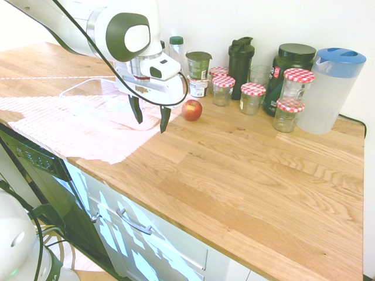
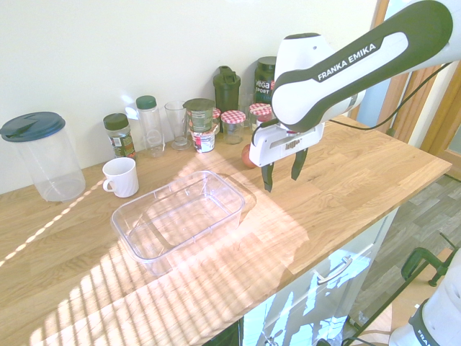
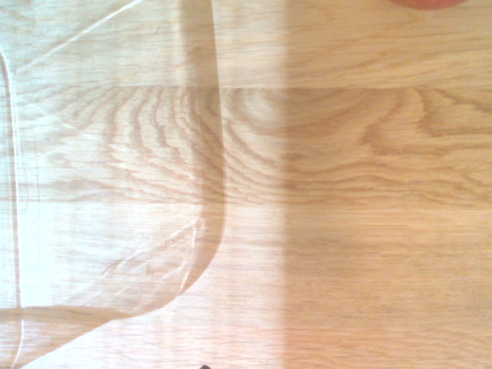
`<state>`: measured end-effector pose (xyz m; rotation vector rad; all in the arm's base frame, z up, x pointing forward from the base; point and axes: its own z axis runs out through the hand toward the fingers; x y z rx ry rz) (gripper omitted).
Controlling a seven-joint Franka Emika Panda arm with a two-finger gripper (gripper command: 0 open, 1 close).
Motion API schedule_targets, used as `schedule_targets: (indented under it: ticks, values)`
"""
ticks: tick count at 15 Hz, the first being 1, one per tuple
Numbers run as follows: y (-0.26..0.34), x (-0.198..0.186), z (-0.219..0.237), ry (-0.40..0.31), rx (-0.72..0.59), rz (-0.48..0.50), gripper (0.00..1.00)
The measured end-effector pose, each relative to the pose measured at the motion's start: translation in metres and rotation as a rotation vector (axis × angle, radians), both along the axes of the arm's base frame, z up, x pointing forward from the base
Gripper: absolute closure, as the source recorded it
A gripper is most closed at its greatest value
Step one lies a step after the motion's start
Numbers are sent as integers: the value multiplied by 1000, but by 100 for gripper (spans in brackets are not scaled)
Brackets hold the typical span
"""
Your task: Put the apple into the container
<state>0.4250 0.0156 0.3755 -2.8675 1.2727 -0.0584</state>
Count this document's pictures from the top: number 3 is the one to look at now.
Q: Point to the red apple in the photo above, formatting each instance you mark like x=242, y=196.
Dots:
x=426, y=3

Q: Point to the clear plastic container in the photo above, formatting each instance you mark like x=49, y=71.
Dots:
x=96, y=173

